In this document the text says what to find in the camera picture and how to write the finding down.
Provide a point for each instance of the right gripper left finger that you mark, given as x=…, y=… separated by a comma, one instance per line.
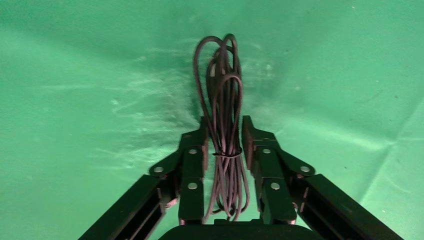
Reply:
x=192, y=165

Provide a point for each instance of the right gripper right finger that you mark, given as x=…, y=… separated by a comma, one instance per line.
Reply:
x=268, y=165

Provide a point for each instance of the green table cloth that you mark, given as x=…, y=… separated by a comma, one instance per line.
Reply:
x=66, y=66

